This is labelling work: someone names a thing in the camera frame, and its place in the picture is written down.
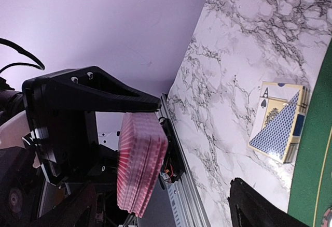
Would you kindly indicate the blue-backed playing card deck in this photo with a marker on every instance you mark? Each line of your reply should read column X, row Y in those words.
column 279, row 120

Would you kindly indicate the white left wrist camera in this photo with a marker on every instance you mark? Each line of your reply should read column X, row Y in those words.
column 109, row 140

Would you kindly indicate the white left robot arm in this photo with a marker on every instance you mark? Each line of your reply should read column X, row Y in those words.
column 26, row 195

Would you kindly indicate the green round poker mat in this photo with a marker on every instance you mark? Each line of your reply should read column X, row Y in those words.
column 310, row 196

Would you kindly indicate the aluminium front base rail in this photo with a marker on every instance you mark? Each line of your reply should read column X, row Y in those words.
column 175, row 200

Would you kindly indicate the dark 100 chips mat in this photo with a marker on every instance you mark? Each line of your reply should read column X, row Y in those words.
column 325, row 219

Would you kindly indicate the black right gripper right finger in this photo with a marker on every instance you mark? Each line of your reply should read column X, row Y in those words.
column 249, row 208

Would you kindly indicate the red-backed playing card deck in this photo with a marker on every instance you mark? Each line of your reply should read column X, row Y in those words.
column 142, row 147

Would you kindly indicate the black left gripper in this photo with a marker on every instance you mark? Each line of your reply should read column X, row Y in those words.
column 60, row 108

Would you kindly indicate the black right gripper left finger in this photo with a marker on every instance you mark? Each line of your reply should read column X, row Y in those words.
column 78, row 209

